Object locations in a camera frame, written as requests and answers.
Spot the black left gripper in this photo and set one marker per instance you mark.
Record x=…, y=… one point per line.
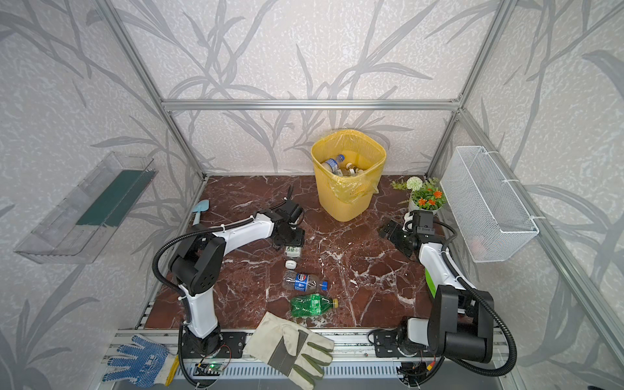
x=293, y=237

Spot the right arm base wiring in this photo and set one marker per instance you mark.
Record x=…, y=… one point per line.
x=419, y=368

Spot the clear plastic wall shelf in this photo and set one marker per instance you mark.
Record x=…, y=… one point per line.
x=79, y=228

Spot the white wire mesh basket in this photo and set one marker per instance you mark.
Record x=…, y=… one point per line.
x=492, y=219

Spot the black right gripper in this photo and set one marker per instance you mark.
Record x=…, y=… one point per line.
x=395, y=234

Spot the yellow ribbed waste bin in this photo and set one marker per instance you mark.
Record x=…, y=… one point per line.
x=345, y=197

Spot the square lime label bottle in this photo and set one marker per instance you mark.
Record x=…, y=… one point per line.
x=293, y=251

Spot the brown tea bottle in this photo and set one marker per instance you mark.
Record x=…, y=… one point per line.
x=353, y=170

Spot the blue dotted knit glove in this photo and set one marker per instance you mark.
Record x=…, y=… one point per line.
x=143, y=363

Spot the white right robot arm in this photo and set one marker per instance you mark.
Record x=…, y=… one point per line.
x=463, y=325

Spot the green sprite bottle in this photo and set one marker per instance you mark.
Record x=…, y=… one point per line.
x=312, y=305

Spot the blue pepsi bottle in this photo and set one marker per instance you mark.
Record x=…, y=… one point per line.
x=333, y=164
x=306, y=283

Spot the beige leather work glove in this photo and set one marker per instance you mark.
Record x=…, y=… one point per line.
x=291, y=349

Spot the potted artificial flower plant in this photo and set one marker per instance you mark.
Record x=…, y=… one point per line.
x=426, y=195

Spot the light blue garden trowel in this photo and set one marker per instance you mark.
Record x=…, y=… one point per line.
x=201, y=207

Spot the dark green shelf mat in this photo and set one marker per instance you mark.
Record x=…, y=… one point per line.
x=112, y=206

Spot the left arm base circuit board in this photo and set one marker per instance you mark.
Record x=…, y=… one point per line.
x=210, y=369

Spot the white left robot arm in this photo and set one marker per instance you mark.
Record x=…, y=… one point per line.
x=190, y=264

